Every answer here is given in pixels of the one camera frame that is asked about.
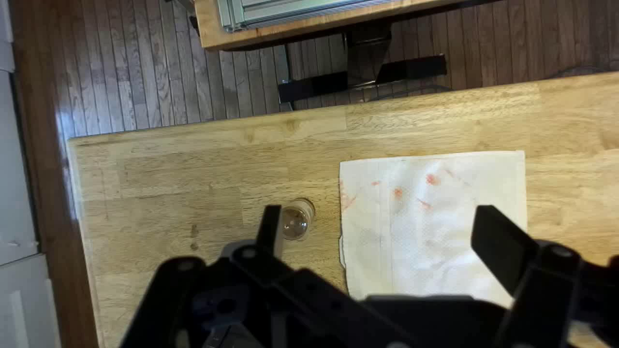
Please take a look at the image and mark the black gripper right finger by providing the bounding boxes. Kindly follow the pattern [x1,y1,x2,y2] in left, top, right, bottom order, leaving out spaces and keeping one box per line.
[470,202,619,348]

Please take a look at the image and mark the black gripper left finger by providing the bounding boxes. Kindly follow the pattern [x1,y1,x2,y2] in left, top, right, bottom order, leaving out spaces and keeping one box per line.
[118,202,388,348]

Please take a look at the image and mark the spice bottle with black cap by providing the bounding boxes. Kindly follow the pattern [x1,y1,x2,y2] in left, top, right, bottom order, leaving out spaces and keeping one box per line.
[280,194,317,241]

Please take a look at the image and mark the white stained towel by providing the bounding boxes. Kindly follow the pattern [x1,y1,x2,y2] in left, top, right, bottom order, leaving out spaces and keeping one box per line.
[338,148,530,308]

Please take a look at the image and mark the white panelled cabinet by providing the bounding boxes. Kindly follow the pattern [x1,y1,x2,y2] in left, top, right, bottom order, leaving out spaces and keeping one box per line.
[0,0,63,348]

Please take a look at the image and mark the light wooden side table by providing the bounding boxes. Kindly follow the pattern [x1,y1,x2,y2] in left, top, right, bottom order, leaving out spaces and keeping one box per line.
[193,0,466,51]

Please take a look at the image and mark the grey green framed panel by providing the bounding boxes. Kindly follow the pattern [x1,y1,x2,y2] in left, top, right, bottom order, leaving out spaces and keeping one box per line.
[214,0,394,32]

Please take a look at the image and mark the black pedestal base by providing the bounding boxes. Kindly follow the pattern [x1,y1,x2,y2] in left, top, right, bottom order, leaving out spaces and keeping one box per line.
[276,20,450,111]

